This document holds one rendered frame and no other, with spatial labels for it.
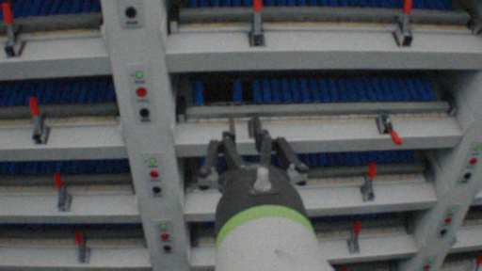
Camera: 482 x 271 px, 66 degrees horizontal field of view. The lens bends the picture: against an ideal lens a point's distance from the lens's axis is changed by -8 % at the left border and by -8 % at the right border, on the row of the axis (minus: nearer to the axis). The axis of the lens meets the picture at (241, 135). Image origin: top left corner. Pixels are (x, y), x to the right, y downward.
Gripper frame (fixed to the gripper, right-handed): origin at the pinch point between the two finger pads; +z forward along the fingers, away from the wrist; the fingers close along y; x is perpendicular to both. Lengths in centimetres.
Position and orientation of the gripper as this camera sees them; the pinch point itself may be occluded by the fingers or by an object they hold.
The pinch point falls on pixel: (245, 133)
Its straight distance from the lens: 59.8
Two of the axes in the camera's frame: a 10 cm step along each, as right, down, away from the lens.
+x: 0.1, 9.1, 4.0
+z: -0.6, -4.0, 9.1
